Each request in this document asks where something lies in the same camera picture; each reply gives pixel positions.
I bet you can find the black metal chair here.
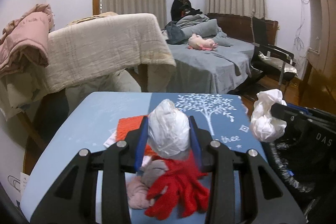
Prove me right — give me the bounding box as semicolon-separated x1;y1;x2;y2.
249;16;297;88

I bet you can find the bed with grey sheet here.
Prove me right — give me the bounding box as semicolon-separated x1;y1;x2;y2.
163;35;256;96

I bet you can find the white plastic bag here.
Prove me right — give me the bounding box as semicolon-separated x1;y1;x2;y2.
249;89;288;142
148;99;191;159

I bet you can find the black bag lined bin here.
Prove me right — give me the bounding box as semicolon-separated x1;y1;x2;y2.
262;135;336;214

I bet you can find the cream quilt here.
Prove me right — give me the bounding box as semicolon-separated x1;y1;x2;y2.
0;68;142;119

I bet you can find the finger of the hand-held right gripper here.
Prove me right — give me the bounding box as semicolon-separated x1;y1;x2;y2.
270;103;315;128

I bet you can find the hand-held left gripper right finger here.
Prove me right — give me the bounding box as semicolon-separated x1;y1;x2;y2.
188;116;306;224

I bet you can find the dark blue clothing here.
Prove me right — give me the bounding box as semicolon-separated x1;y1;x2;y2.
165;21;187;44

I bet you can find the grey fleece cloth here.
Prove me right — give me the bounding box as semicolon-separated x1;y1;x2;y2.
142;160;169;186

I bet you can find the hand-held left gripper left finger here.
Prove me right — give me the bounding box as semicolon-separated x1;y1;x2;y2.
30;116;150;224

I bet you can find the wooden wardrobe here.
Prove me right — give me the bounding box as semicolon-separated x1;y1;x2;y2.
299;0;336;109

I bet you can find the blue tree print tablecloth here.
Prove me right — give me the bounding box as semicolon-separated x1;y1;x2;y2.
20;91;268;224

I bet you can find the pink jacket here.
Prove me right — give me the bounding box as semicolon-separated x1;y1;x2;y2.
0;3;54;77

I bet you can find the orange red pad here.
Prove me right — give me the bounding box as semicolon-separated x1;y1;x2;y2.
117;115;158;157

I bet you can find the white printed cardboard box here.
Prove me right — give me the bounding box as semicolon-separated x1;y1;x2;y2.
5;171;30;203

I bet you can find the pink cloth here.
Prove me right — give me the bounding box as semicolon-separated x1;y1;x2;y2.
127;179;156;210

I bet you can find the pink plush toy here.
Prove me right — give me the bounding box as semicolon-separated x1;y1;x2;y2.
187;33;219;51

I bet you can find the beige blanket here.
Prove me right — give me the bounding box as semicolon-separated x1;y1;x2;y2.
47;12;177;93

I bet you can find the grey duvet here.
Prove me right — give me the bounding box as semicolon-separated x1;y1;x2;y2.
175;14;227;42

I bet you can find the dark wooden headboard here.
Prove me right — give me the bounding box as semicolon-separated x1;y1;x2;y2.
207;12;279;47

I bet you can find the silver seat cushion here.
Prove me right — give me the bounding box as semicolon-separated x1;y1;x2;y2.
258;52;298;75

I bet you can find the red fleece glove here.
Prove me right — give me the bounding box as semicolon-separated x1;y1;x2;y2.
144;153;210;220

